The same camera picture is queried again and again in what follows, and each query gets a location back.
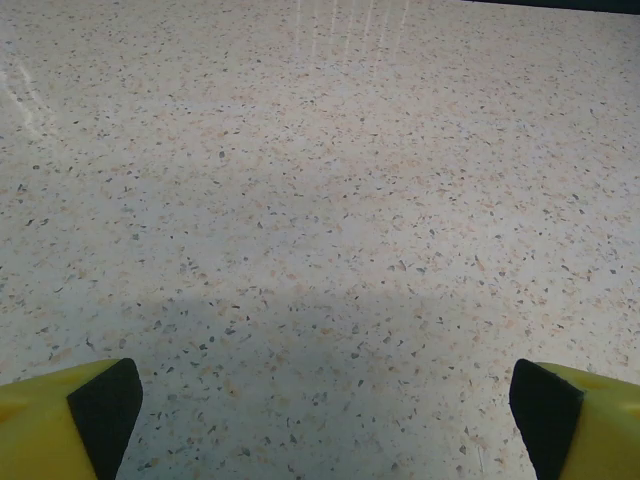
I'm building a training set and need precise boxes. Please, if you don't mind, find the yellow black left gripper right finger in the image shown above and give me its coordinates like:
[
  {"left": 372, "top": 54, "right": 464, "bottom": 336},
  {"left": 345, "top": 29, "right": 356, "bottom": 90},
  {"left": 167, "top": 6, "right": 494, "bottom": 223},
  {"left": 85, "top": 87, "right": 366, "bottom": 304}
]
[{"left": 508, "top": 358, "right": 640, "bottom": 480}]

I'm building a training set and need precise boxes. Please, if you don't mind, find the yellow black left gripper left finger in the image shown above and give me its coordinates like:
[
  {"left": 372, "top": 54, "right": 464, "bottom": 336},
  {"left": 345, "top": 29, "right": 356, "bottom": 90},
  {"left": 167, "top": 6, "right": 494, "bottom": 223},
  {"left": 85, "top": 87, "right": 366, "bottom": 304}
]
[{"left": 0, "top": 357, "right": 145, "bottom": 480}]

